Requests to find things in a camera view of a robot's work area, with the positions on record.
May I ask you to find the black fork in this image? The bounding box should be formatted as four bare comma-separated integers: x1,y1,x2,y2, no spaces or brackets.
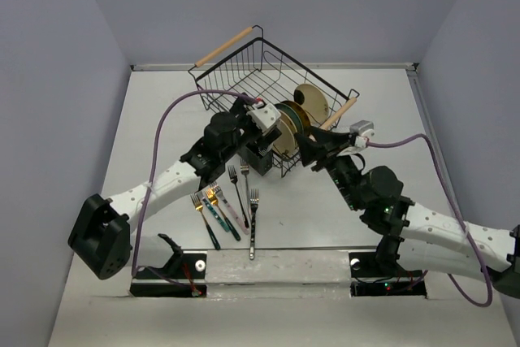
227,165,249,228

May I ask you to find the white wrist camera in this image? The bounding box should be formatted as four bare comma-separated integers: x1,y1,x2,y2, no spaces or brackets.
349,120,375,149
247,103,281,134

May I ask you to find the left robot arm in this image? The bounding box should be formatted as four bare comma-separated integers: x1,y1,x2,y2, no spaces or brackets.
67,98,281,280

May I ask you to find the black perforated cutlery holder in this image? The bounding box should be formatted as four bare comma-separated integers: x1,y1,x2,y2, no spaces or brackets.
238,143,273,176

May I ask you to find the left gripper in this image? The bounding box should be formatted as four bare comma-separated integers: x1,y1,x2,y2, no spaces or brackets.
219,93,279,163

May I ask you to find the plain silver fork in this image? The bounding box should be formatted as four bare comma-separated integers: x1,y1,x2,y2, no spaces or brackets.
240,158,252,219

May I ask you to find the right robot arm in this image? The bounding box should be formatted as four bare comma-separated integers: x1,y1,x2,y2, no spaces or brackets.
295,127,519,298

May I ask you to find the beige plate in front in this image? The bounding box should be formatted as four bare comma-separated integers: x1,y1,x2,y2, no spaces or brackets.
273,121,297,155

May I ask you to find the silver fork teal handle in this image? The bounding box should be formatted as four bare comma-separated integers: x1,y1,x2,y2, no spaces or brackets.
196,191,229,232

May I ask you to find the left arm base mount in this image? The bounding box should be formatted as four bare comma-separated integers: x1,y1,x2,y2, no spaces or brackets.
129,234,207,298

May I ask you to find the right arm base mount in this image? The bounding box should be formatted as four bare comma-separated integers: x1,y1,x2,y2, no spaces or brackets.
349,236,427,297

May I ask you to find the beige plate in middle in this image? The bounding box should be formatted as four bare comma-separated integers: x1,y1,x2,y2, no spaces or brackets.
281,112,297,154

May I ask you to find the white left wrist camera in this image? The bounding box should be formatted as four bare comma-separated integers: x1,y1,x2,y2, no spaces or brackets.
247,103,281,134

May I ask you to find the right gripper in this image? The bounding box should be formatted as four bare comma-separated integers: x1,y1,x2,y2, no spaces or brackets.
292,125,364,211

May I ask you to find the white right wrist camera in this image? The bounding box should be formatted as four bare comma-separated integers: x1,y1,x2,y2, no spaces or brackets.
349,120,375,149

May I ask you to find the beige plate at back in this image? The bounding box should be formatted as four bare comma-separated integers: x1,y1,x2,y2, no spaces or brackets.
293,84,329,124

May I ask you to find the dark green plate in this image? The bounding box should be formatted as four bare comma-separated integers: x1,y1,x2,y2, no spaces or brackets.
275,103,304,135

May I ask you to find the silver fork tortoiseshell handle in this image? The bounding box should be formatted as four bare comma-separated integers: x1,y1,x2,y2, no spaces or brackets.
249,189,259,261

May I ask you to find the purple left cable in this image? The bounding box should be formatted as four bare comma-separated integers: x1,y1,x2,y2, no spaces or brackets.
130,89,261,295

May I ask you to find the black wire dish rack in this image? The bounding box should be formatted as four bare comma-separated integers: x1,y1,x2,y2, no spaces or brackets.
188,28,359,176

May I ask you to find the gold rimmed dark plate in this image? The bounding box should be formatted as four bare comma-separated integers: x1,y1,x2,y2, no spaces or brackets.
282,100,311,136

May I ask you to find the silver fork pink handle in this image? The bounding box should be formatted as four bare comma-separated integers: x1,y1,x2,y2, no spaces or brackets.
210,182,249,235

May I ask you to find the gold fork dark green handle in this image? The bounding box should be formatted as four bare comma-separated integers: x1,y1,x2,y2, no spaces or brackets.
190,193,221,250

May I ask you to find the beige plate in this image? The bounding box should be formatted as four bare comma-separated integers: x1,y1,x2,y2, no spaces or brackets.
293,84,329,124
273,121,297,155
281,112,297,154

